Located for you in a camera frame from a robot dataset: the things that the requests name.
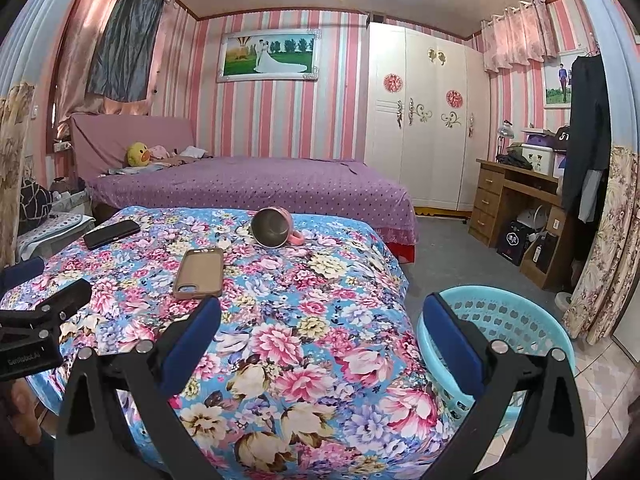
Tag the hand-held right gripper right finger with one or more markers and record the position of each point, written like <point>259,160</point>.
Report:
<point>452,340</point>

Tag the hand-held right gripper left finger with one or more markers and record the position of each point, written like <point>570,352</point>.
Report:
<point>192,345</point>

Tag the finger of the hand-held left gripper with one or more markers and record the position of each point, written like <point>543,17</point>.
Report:
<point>22,272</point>
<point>65,297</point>

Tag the light blue plastic basket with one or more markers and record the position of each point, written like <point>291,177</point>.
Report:
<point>505,315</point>

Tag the person's left hand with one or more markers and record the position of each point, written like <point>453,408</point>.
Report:
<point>25,405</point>

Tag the blue dotted cushion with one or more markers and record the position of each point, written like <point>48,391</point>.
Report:
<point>55,227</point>

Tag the black patterned cushion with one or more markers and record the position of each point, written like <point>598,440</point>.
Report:
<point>35,205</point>

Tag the brown phone case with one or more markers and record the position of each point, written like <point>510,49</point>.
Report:
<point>200,272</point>

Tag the black rectangular case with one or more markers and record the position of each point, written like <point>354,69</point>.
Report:
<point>111,234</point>

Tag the floral beige curtain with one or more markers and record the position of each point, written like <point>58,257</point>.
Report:
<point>605,250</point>
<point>15,160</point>

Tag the black paper bag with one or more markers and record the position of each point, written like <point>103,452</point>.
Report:
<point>512,244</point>

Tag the white floor bowl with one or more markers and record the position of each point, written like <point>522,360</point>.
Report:
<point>562,300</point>

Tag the white small appliance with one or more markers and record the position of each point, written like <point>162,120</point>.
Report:
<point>530,220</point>

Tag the wooden desk with drawers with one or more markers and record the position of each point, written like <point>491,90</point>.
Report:
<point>487,200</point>

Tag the mauve padded headboard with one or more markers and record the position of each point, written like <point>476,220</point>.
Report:
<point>110,140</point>

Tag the yellow duck plush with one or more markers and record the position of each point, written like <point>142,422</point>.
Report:
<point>137,155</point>

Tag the purple dotted bed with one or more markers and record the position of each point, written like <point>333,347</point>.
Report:
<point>260,187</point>

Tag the pink plush toy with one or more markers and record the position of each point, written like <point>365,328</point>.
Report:
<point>160,151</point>

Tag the white wardrobe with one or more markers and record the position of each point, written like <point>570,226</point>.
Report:
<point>425,160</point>

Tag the dark clothing on desk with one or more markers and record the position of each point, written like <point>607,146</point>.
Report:
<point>515,161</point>

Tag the white storage box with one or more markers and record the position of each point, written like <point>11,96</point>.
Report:
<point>539,160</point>

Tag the desk lamp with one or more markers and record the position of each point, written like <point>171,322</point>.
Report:
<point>505,135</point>

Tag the pink satin curtain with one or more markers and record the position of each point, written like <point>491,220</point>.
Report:
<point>75,60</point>

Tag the purple box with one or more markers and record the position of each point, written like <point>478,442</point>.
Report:
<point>537,137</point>

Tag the black cap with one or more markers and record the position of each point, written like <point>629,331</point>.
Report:
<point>561,139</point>

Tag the black hanging jacket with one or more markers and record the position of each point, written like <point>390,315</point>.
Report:
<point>587,140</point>

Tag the grey window cloth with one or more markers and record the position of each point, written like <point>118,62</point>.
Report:
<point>127,35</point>

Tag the small framed couple picture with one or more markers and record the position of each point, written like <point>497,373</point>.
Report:
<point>560,82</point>

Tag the framed wedding picture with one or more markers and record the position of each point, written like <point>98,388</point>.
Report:
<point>270,55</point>

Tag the pink floral valance curtain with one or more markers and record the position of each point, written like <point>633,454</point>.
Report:
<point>520,35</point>

